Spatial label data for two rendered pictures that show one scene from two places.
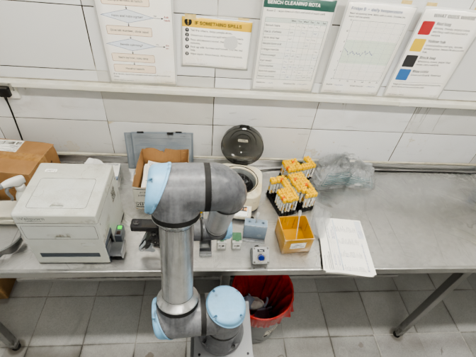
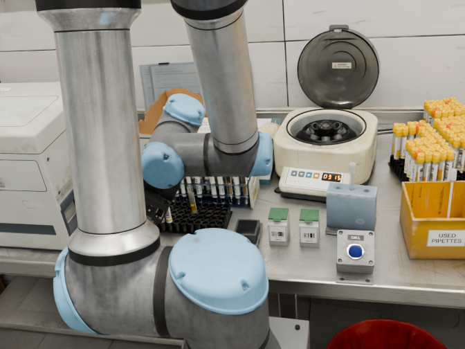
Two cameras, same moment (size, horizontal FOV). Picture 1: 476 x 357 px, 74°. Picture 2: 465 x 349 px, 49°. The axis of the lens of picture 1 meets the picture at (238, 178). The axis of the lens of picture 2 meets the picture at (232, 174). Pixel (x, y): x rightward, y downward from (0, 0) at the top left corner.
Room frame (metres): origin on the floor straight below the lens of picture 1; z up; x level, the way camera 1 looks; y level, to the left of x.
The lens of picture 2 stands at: (0.00, -0.23, 1.58)
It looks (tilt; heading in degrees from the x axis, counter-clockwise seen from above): 32 degrees down; 24
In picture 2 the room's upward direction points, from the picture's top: 7 degrees counter-clockwise
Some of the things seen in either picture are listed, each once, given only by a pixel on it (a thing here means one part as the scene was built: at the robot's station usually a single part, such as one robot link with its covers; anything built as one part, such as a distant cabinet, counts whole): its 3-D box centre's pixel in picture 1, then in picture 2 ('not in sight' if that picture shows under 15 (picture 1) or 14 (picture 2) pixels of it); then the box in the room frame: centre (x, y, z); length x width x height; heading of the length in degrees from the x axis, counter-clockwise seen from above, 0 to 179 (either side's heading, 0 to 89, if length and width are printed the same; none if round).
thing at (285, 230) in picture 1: (293, 234); (439, 219); (0.90, -0.28, 0.93); 0.13 x 0.13 x 0.10; 13
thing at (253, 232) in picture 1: (254, 229); (351, 208); (0.90, -0.10, 0.92); 0.10 x 0.07 x 0.10; 90
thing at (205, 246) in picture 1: (205, 245); (247, 233); (0.81, 0.10, 0.89); 0.09 x 0.05 x 0.04; 9
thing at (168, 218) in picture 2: not in sight; (189, 201); (0.84, 0.25, 0.93); 0.17 x 0.09 x 0.11; 98
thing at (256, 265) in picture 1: (259, 251); (355, 246); (0.79, -0.13, 0.92); 0.13 x 0.07 x 0.08; 8
